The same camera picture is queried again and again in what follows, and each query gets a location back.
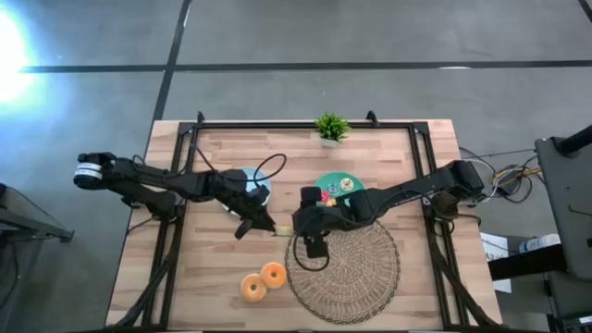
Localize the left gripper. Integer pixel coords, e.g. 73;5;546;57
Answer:
203;168;280;241

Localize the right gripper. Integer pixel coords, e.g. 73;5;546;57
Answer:
290;186;357;259

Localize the donut with pale pink icing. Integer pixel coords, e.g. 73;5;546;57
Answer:
260;261;288;290

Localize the pale blue plate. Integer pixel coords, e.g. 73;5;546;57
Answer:
221;166;273;217

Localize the teal plate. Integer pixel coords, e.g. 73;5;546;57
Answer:
314;171;366;208

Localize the round woven straw mat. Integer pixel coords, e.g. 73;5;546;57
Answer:
284;219;401;325

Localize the green plant in white pot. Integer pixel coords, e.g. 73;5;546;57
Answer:
314;111;352;149

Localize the white paper sheet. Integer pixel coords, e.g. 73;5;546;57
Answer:
479;230;513;294

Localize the black shelf board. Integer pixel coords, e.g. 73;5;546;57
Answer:
487;243;569;282

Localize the white bottle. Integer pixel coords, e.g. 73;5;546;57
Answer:
518;233;561;254

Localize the glass side table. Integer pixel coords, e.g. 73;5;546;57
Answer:
0;182;75;333

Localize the grey cabinet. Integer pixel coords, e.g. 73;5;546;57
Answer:
535;124;592;281

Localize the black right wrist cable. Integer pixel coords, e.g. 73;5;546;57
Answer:
291;226;330;273

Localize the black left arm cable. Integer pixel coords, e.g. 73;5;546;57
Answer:
187;142;288;184

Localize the black metal table frame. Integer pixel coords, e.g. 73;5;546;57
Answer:
110;110;503;332

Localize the bundle of floor cables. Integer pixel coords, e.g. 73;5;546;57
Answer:
460;146;543;204

